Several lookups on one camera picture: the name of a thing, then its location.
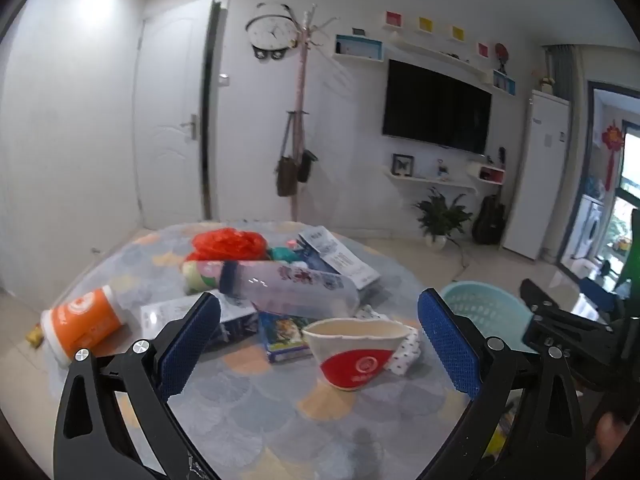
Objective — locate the pink coat rack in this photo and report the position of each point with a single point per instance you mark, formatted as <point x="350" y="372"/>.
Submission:
<point x="300" y="90"/>

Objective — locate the yellow wall box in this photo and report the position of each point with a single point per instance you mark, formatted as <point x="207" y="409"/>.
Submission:
<point x="458" y="32"/>
<point x="425" y="25"/>

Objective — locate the blue edged wall shelf box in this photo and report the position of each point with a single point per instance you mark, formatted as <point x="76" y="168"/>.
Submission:
<point x="357" y="49"/>

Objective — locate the white red oval shelf box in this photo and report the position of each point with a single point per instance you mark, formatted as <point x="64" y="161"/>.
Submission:
<point x="482" y="172"/>

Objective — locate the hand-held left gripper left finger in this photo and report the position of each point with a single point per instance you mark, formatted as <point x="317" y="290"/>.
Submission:
<point x="192" y="337"/>

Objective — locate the yellow wrapper on floor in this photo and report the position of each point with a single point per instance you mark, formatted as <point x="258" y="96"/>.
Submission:
<point x="35" y="336"/>

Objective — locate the white dark printed box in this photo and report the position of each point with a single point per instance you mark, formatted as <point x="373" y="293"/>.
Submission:
<point x="167" y="312"/>

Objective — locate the black hanging bag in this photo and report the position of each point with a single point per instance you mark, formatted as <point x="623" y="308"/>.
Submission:
<point x="306" y="165"/>

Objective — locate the red white paper bowl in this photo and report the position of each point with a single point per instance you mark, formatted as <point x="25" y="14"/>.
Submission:
<point x="355" y="355"/>

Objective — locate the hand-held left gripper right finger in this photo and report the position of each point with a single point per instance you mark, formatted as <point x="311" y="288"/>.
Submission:
<point x="450" y="345"/>

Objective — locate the green yellow packet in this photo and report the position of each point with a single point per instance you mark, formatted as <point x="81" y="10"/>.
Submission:
<point x="200" y="277"/>

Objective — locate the white blue printed box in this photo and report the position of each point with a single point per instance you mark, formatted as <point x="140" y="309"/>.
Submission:
<point x="345" y="262"/>

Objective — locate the low white wall shelf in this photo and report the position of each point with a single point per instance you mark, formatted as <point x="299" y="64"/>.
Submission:
<point x="425" y="180"/>

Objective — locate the red plastic bag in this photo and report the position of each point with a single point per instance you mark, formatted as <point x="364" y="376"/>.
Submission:
<point x="227" y="245"/>

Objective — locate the panda wall clock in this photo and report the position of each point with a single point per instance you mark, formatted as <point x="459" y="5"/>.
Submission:
<point x="270" y="30"/>

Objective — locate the teal packet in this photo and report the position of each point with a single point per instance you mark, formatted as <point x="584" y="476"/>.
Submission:
<point x="286" y="254"/>

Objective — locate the orange white plastic bottle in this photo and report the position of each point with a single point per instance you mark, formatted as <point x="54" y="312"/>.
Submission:
<point x="85" y="320"/>

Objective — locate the red knot decoration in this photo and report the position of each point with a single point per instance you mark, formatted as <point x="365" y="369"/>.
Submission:
<point x="612" y="137"/>

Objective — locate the person's right hand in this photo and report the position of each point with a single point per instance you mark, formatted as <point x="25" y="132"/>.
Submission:
<point x="611" y="440"/>

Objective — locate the white washing machine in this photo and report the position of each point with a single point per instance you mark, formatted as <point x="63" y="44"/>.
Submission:
<point x="594" y="230"/>

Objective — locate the clear bottle with blue cap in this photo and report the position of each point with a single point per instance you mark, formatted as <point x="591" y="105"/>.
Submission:
<point x="300" y="290"/>

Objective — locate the red wall box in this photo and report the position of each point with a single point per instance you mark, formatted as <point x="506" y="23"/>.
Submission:
<point x="483" y="50"/>
<point x="393" y="19"/>

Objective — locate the light blue plastic basket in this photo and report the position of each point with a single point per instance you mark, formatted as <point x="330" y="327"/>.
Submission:
<point x="480" y="305"/>

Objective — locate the grey blue curtain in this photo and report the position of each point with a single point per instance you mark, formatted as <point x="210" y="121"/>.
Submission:
<point x="562" y="70"/>

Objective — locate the long white wall shelf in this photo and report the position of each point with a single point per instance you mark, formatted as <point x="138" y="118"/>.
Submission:
<point x="440" y="55"/>

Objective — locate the potted green plant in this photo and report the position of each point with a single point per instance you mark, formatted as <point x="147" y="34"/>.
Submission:
<point x="442" y="215"/>

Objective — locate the white door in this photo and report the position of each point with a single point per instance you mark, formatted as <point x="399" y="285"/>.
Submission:
<point x="165" y="110"/>

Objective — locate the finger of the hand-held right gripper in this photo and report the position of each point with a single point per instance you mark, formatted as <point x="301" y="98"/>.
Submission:
<point x="597" y="296"/>
<point x="560" y="330"/>

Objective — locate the yellow foil wrapper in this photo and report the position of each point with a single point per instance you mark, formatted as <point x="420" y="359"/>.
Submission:
<point x="497" y="442"/>

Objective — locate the small blue edged wall box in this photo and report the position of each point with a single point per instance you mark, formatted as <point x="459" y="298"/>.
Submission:
<point x="503" y="81"/>

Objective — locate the white light switch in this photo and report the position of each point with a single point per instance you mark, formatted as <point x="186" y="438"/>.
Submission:
<point x="224" y="80"/>

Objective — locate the black guitar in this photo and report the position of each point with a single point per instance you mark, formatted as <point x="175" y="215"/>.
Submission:
<point x="489" y="225"/>

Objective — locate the small figurine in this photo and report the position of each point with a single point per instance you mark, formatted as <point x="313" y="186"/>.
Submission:
<point x="441" y="170"/>

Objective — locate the brown hanging bag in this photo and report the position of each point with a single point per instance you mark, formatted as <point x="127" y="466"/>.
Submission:
<point x="286" y="177"/>

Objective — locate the red table tennis paddle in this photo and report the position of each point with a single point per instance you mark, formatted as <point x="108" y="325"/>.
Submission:
<point x="501" y="52"/>

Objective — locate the black butterfly picture frame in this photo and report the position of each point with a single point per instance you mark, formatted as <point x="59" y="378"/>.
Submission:
<point x="402" y="165"/>

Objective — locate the black wall television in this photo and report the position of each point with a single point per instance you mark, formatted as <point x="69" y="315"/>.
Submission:
<point x="435" y="105"/>

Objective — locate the balcony glass door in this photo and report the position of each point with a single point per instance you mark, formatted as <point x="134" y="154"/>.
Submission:
<point x="620" y="210"/>

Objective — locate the dotted tissue packet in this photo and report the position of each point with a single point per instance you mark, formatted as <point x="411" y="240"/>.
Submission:
<point x="406" y="355"/>

